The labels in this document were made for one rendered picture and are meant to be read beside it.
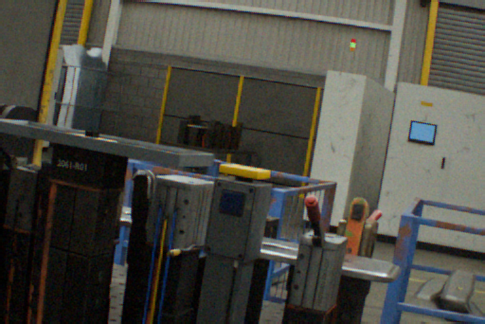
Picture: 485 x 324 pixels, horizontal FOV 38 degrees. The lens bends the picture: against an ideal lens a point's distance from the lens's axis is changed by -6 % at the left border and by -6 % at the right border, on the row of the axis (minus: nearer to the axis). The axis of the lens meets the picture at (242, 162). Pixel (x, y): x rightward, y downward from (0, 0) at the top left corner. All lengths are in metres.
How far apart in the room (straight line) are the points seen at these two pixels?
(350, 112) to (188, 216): 8.08
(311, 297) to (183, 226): 0.25
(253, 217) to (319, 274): 0.20
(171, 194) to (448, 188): 8.05
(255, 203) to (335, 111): 8.30
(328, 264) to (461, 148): 8.04
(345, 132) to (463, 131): 1.50
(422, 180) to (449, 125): 0.76
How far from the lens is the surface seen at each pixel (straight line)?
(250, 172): 1.06
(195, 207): 1.27
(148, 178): 1.35
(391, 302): 3.20
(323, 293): 1.21
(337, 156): 9.31
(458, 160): 9.21
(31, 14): 5.04
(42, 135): 1.17
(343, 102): 9.32
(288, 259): 1.33
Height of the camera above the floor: 1.23
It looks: 3 degrees down
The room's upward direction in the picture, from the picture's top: 9 degrees clockwise
